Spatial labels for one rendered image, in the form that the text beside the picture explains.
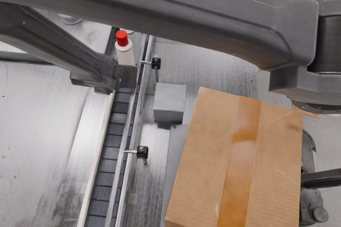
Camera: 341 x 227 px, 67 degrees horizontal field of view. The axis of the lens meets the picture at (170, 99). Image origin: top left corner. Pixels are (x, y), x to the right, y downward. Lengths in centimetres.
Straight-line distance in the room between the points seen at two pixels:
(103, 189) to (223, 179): 38
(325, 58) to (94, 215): 67
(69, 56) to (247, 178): 40
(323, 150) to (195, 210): 156
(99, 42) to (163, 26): 83
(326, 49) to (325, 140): 178
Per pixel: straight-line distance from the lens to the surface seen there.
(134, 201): 82
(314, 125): 205
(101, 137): 80
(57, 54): 42
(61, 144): 92
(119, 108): 86
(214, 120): 58
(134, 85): 77
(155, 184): 82
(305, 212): 152
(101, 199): 79
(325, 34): 29
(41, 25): 38
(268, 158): 58
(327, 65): 28
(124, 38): 76
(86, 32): 109
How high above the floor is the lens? 164
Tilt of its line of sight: 61 degrees down
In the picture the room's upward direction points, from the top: 2 degrees clockwise
